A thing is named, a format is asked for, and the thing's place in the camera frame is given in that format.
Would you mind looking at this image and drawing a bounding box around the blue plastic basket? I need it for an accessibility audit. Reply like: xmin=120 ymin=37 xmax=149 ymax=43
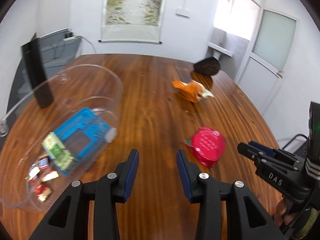
xmin=54 ymin=108 xmax=113 ymax=175

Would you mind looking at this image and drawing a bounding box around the orange snack bag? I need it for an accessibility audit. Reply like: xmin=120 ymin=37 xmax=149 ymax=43
xmin=172 ymin=80 xmax=214 ymax=103

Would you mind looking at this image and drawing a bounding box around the white frosted glass door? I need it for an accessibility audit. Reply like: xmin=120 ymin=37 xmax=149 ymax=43
xmin=235 ymin=9 xmax=299 ymax=112

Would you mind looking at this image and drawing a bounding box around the white wall sink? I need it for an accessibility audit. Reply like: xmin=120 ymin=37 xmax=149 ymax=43
xmin=208 ymin=27 xmax=233 ymax=60

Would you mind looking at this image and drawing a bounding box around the red snack packet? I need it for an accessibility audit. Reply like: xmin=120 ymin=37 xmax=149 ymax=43
xmin=184 ymin=126 xmax=226 ymax=168

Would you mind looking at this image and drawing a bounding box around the white wall switch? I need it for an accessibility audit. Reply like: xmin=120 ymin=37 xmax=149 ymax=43
xmin=176 ymin=8 xmax=190 ymax=18

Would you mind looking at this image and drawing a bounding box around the right hand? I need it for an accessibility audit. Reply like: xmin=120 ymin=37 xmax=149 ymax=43
xmin=273 ymin=196 xmax=297 ymax=227

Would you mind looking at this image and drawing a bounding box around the red candy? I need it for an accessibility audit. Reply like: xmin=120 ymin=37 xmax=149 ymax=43
xmin=38 ymin=154 xmax=49 ymax=171
xmin=34 ymin=184 xmax=52 ymax=202

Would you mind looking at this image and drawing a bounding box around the dark brown patterned pouch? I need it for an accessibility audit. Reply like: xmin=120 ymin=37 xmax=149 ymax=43
xmin=193 ymin=57 xmax=221 ymax=76

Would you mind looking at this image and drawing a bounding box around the wall scroll painting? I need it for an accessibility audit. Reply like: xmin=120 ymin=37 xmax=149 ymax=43
xmin=100 ymin=0 xmax=166 ymax=44

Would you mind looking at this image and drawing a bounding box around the green yellow carton box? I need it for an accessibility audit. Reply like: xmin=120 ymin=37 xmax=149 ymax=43
xmin=42 ymin=132 xmax=75 ymax=171

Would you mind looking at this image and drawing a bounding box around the clear plastic bin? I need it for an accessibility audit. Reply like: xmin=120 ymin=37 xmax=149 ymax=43
xmin=1 ymin=64 xmax=123 ymax=212

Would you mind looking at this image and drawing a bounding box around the grey side cabinet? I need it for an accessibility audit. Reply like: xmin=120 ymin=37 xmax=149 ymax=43
xmin=7 ymin=28 xmax=81 ymax=110

